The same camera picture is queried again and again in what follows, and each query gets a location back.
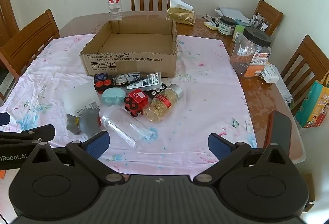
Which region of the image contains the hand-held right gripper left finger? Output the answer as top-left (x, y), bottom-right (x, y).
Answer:
top-left (30, 131), bottom-right (124, 186)

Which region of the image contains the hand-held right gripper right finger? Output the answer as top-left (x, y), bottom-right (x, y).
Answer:
top-left (193, 133), bottom-right (291, 185)

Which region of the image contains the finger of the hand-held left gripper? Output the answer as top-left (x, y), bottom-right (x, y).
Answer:
top-left (0, 124), bottom-right (56, 147)
top-left (0, 112), bottom-right (11, 126)

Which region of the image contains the grey animal toy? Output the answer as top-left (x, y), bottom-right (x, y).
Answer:
top-left (66, 108), bottom-right (102, 137)

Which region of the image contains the clear plastic jar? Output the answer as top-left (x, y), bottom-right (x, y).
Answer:
top-left (100, 105), bottom-right (157, 149)

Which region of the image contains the white translucent box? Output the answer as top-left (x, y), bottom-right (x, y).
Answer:
top-left (63, 83), bottom-right (101, 117)

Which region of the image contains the red toy train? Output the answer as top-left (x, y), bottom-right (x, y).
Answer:
top-left (124, 89), bottom-right (149, 117)

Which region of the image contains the black toy train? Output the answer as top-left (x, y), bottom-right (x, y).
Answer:
top-left (93, 72), bottom-right (114, 93)

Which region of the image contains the gold capsule bottle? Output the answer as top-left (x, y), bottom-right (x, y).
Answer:
top-left (143, 84), bottom-right (183, 123)

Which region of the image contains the cardboard box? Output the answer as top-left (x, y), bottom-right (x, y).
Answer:
top-left (79, 19), bottom-right (178, 78)

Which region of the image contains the pink floral cloth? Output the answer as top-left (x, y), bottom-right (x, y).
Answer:
top-left (0, 33), bottom-right (257, 176)

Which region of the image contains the teal round case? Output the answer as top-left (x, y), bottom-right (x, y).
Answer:
top-left (101, 87), bottom-right (126, 106)

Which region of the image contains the red-case phone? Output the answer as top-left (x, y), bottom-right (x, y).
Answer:
top-left (264, 110), bottom-right (292, 158)

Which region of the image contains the black flat packet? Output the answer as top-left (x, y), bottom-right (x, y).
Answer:
top-left (151, 82), bottom-right (170, 98)

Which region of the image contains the white label packet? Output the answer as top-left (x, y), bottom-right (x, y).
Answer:
top-left (126, 72), bottom-right (162, 91)

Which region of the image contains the small white box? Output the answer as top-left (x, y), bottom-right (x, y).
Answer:
top-left (261, 65), bottom-right (280, 83)

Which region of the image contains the large black-lid plastic jar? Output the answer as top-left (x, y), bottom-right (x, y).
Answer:
top-left (229, 26), bottom-right (272, 78)

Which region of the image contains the brown cardboard carton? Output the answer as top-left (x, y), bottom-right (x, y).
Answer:
top-left (302, 173), bottom-right (316, 212)

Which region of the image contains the green paper gift bag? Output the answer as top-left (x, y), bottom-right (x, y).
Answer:
top-left (294, 80), bottom-right (329, 128)

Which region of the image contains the green-cap white bottle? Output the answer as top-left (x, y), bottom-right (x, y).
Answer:
top-left (233, 25), bottom-right (244, 43)

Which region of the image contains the small black-lid jar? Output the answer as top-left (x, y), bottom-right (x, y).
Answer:
top-left (218, 16), bottom-right (236, 37)

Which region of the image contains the yellow note pad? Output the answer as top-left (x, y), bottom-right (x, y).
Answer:
top-left (204, 21), bottom-right (219, 31)

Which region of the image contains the bunch of black pens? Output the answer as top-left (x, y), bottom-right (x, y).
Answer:
top-left (202, 15), bottom-right (219, 25)

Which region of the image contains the clear pen holder jar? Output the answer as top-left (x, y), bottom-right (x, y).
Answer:
top-left (250, 15), bottom-right (269, 32)

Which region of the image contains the stack of papers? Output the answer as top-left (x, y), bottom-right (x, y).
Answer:
top-left (215, 7), bottom-right (251, 27)

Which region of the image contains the gold tissue pack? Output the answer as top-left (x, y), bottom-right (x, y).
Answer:
top-left (167, 0), bottom-right (196, 25)

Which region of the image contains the clear water bottle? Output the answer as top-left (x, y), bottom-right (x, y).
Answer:
top-left (107, 0), bottom-right (122, 21)

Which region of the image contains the clear keychain packet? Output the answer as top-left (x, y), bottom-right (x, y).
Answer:
top-left (113, 72), bottom-right (148, 86)

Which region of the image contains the wooden door frame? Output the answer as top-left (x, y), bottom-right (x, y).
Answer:
top-left (0, 0), bottom-right (20, 47)

